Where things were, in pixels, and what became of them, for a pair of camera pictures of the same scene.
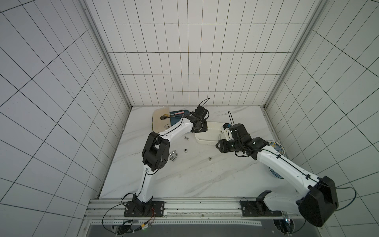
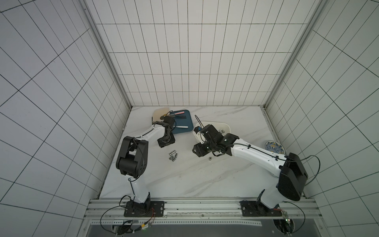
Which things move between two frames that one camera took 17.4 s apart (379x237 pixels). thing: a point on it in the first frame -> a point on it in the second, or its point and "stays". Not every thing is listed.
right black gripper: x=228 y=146 -> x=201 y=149
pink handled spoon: x=177 y=113 stays
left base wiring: x=126 y=227 stays
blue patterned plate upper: x=278 y=146 stays
